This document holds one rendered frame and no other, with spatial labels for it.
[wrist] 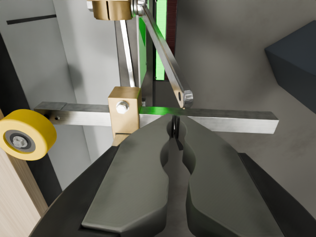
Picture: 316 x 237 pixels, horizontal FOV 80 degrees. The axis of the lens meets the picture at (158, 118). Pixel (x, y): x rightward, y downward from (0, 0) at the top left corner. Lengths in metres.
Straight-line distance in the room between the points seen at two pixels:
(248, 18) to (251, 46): 0.15
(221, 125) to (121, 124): 0.18
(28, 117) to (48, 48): 0.22
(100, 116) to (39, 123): 0.09
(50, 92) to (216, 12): 0.90
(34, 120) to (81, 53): 0.28
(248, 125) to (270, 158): 1.36
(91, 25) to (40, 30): 0.11
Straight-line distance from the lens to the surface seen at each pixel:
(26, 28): 0.47
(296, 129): 1.62
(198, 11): 1.13
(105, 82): 0.57
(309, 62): 0.98
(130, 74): 0.45
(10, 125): 0.34
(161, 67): 0.44
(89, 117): 0.37
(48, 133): 0.34
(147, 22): 0.22
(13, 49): 0.44
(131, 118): 0.33
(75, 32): 0.56
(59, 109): 0.39
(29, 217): 0.54
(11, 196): 0.50
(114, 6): 0.26
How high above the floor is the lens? 1.12
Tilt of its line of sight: 58 degrees down
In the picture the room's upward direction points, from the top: 174 degrees counter-clockwise
